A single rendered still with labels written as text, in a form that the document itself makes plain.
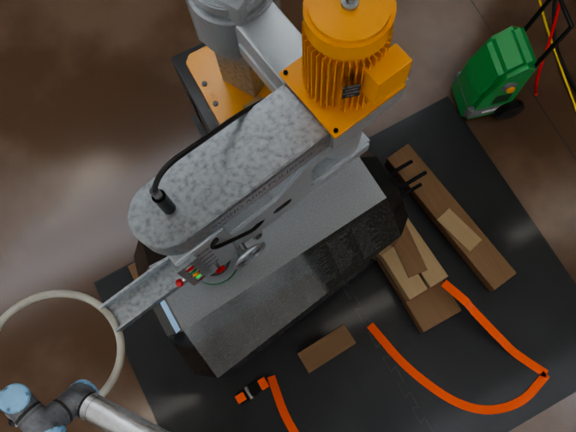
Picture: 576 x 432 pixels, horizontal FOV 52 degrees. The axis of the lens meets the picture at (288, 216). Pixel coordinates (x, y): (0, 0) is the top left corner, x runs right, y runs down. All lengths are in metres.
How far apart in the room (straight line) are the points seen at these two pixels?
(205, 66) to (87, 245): 1.34
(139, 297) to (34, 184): 1.67
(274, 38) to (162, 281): 1.03
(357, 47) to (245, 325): 1.54
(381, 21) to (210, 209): 0.72
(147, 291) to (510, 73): 2.16
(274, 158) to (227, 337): 1.13
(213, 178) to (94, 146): 2.12
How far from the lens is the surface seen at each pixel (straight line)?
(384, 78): 1.60
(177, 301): 2.62
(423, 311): 3.29
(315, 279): 2.68
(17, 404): 2.03
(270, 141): 1.81
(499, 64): 3.40
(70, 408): 2.05
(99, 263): 3.61
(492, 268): 3.43
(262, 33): 2.24
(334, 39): 1.49
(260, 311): 2.66
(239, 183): 1.77
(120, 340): 2.36
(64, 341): 3.63
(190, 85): 2.99
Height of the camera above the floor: 3.34
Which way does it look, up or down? 75 degrees down
